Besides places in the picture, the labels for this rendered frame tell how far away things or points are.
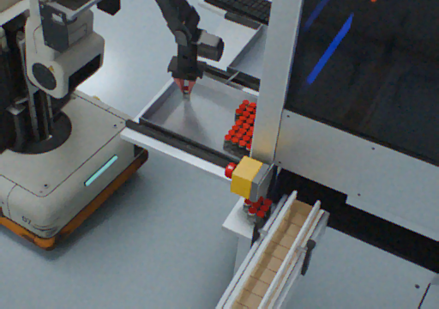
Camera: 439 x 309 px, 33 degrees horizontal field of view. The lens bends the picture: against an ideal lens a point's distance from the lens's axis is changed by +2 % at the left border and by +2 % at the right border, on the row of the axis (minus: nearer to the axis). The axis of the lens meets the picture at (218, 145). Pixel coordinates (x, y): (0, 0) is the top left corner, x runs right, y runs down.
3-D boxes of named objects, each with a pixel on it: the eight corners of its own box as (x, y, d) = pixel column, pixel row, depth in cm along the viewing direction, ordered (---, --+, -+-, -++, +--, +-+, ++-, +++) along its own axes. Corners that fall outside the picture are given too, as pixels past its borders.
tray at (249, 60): (357, 66, 232) (359, 57, 229) (327, 113, 215) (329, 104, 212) (261, 33, 241) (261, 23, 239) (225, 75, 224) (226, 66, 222)
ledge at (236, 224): (291, 217, 188) (291, 213, 186) (270, 252, 179) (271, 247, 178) (243, 196, 192) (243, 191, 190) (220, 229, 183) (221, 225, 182)
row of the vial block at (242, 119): (255, 115, 212) (257, 103, 209) (228, 152, 200) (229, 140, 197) (249, 112, 212) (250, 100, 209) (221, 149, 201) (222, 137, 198)
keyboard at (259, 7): (316, 24, 260) (317, 18, 258) (297, 43, 251) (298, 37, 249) (224, -16, 274) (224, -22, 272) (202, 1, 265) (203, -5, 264)
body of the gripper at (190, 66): (201, 81, 203) (202, 60, 198) (166, 74, 204) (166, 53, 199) (207, 66, 208) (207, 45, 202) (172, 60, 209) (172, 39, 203)
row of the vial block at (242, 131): (262, 118, 211) (264, 106, 208) (235, 155, 199) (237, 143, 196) (256, 115, 212) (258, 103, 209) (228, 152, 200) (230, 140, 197)
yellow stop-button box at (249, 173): (267, 184, 182) (270, 165, 177) (255, 203, 177) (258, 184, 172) (240, 173, 184) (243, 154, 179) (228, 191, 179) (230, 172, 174)
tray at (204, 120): (284, 117, 212) (285, 107, 210) (244, 172, 196) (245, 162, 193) (183, 76, 222) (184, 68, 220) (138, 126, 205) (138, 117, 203)
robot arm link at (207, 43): (185, 5, 193) (173, 29, 189) (225, 16, 191) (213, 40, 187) (189, 34, 204) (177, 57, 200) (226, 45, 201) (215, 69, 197)
